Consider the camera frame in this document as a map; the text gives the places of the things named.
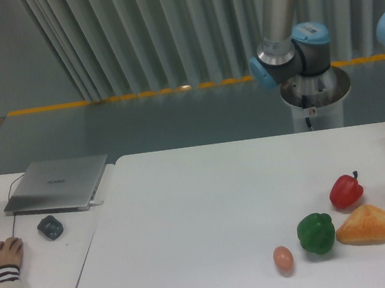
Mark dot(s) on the person's hand on mouse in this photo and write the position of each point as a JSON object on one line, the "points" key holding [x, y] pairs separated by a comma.
{"points": [[11, 252]]}

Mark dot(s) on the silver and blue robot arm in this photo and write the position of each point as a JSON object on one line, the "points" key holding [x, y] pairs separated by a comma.
{"points": [[286, 51]]}

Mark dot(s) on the green toy pepper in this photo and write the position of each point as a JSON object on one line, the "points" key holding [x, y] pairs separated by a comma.
{"points": [[316, 233]]}

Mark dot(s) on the red toy pepper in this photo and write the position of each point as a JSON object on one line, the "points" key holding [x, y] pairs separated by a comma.
{"points": [[346, 191]]}

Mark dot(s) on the silver closed laptop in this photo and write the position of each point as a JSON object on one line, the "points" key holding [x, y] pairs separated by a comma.
{"points": [[56, 186]]}

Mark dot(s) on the pleated grey curtain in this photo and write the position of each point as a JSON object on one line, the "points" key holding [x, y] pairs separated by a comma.
{"points": [[120, 47]]}

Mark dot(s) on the pink toy egg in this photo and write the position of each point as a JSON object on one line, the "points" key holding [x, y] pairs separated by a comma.
{"points": [[283, 259]]}

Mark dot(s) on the orange triangular toy bread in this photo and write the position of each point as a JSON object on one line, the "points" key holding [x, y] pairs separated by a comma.
{"points": [[365, 225]]}

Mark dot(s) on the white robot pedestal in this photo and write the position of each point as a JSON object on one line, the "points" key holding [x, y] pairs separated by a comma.
{"points": [[317, 103]]}

